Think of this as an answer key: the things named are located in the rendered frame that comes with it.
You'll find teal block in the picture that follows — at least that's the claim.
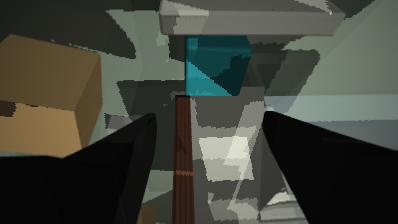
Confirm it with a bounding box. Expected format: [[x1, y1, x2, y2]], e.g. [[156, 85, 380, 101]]
[[184, 35, 252, 96]]

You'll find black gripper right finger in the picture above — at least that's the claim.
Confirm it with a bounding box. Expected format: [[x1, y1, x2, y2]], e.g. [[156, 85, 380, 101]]
[[262, 111, 398, 224]]

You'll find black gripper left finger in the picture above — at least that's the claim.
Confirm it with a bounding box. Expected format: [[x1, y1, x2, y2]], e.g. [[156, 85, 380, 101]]
[[0, 113, 157, 224]]

